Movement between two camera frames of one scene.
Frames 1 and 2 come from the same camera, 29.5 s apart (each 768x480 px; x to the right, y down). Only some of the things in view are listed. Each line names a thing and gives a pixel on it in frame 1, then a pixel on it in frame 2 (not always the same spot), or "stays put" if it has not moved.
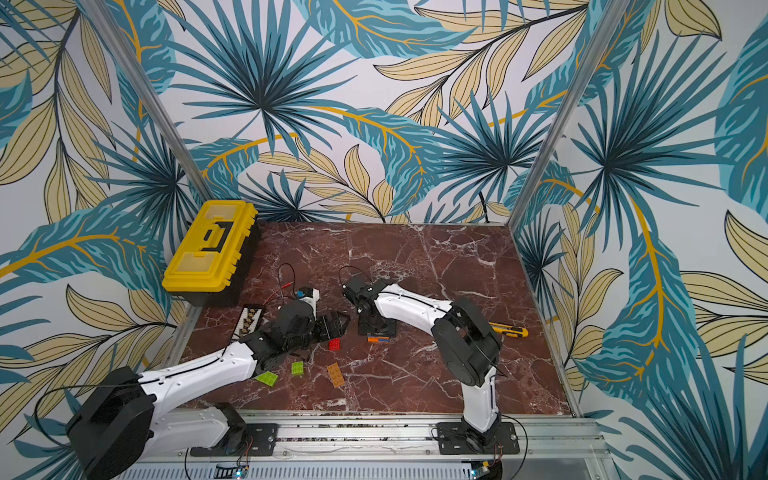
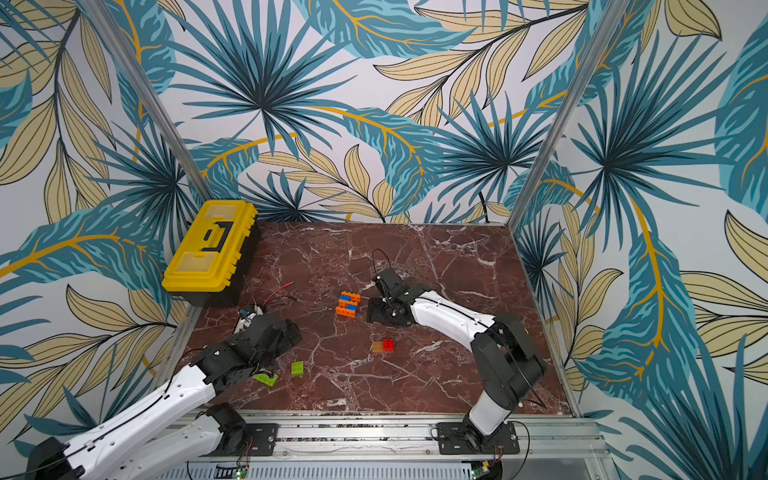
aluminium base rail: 405,450 stays put
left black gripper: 326,332 to 285,343
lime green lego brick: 268,378 stays put
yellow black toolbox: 210,267 stays put
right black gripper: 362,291 to 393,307
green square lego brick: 297,368 stays put
